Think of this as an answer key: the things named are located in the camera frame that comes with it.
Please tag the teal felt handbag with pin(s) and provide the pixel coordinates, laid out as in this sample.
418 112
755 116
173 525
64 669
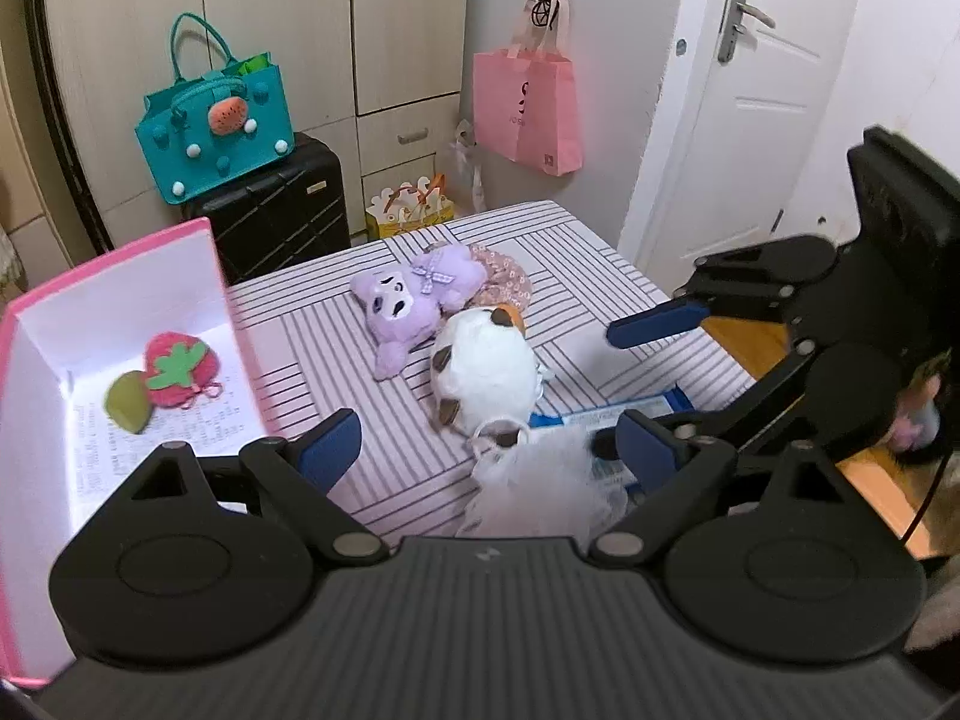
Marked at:
225 157

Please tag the striped bed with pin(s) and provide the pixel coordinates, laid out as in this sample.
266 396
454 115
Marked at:
600 270

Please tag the pink floral cloth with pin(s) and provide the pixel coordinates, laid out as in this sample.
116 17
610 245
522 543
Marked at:
502 274

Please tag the green felt leaf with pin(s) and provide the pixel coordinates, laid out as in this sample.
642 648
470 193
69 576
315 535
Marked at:
127 401

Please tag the red strawberry plush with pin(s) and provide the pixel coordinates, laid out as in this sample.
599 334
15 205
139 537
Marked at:
180 371

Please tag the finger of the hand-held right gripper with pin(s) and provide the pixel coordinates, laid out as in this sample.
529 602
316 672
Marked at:
765 390
660 322

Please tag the blue and white packet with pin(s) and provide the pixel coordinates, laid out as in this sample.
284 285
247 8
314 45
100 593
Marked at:
592 416

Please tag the pink tote bag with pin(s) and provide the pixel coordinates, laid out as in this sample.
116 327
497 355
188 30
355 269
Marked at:
525 112

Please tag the white calico cat plush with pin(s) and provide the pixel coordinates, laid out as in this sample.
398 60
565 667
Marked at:
480 367

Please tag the beige wardrobe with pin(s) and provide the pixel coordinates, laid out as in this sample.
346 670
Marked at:
300 30

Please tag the white mesh bath puff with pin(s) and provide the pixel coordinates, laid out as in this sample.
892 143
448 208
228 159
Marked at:
540 487

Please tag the clear plastic bag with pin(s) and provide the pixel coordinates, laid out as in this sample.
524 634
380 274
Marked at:
465 165

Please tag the black curved frame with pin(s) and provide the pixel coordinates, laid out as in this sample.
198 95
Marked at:
56 112

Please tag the pink storage box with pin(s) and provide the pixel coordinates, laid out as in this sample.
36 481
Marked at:
150 292

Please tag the purple plush doll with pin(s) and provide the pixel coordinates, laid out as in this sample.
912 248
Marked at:
405 307

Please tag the white door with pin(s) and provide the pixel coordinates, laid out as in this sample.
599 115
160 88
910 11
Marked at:
750 127

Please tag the person's right hand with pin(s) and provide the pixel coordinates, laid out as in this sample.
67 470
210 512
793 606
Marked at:
916 412

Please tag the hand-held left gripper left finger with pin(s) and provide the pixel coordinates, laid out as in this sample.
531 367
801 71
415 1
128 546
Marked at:
334 446

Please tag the black suitcase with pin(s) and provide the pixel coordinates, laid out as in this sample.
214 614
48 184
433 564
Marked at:
285 217

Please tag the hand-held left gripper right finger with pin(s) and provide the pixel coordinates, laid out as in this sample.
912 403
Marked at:
645 450

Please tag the yellow gift bag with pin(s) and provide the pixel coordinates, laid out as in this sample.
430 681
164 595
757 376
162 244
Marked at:
409 217

